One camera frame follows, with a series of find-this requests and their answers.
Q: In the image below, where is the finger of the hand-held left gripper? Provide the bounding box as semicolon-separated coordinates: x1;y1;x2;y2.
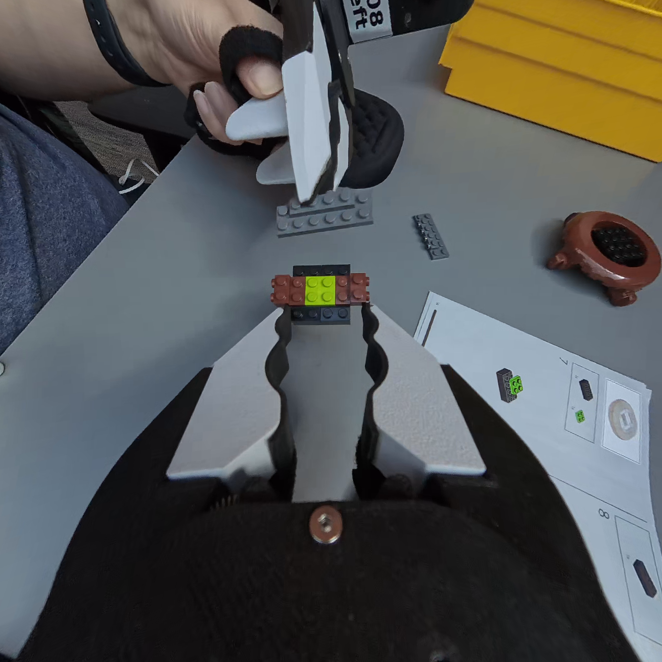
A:
282;30;339;203
328;52;358;191

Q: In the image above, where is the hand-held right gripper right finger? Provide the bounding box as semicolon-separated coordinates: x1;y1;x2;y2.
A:
353;304;488;500

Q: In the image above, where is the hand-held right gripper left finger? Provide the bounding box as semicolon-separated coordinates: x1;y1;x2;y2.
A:
165;308;298;500

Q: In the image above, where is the dark grey Lego assembly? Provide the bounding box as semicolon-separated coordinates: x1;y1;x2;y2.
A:
270;264;371;327

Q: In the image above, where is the grey desk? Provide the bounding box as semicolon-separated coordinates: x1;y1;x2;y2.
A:
0;23;662;662

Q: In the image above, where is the person's left hand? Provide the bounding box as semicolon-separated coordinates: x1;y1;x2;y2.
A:
111;0;285;148

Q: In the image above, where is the black padded rest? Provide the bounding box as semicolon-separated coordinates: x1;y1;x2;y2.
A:
339;89;405;189

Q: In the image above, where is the instruction booklet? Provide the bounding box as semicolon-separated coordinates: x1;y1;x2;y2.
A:
414;291;662;662

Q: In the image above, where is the dark grey brick plate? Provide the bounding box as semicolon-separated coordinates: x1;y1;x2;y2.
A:
412;213;450;261

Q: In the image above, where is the yellow plastic bin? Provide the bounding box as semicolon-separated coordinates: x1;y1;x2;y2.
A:
439;0;662;163

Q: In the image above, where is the brown round brick pot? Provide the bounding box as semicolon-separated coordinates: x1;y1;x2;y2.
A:
545;211;662;307

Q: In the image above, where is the black wristband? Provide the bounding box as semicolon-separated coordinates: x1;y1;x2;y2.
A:
82;0;174;88

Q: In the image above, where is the grey fabric chair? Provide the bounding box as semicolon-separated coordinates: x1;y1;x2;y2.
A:
52;101;182;182

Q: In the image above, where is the person's blue shirt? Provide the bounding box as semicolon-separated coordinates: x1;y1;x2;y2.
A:
0;101;130;358

